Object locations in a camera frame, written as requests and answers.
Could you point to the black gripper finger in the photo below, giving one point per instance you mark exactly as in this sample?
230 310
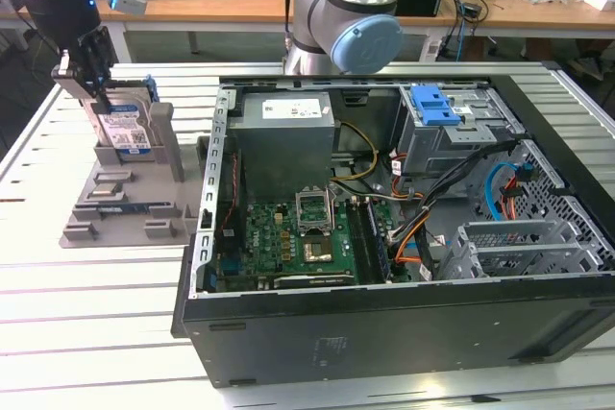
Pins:
98 59

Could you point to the hard disk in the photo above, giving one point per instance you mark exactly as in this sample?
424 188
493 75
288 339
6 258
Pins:
125 127

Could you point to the silver disk bay cage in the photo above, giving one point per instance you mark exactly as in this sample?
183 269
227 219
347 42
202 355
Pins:
519 232

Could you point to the grey parts rack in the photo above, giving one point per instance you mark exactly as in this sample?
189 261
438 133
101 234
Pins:
139 179

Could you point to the grey power supply unit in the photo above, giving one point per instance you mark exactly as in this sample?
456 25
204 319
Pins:
283 155

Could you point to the green motherboard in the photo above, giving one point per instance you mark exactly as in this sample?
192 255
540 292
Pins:
269 247

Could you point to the CPU socket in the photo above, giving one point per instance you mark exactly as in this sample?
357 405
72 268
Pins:
317 249

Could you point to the black graphics card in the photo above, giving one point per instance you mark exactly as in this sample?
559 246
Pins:
312 280

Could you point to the black RAM slot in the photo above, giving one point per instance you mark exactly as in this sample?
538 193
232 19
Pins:
354 242
363 242

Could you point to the dark RAM stick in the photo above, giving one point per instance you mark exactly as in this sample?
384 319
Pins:
379 247

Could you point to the blue plastic drive latch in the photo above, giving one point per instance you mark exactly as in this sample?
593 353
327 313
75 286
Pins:
435 107

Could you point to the silver optical drive cage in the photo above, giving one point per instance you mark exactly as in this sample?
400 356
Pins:
432 151

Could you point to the black open PC case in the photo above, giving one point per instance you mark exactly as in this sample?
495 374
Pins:
384 333

